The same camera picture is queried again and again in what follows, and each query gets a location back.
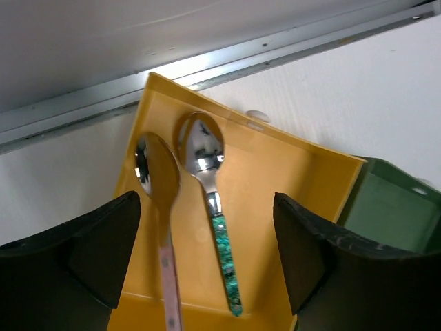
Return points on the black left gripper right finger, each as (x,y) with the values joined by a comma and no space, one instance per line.
(339,280)

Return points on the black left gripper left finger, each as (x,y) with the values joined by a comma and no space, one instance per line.
(70,277)

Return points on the pink handled spoon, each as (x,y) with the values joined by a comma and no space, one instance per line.
(158,174)

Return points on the green handled spoon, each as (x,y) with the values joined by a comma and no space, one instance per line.
(201,152)

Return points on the green box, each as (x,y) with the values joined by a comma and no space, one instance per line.
(389,206)

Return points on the yellow box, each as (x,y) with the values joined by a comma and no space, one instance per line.
(260,161)

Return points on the aluminium table frame rail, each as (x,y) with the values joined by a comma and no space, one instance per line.
(54,116)

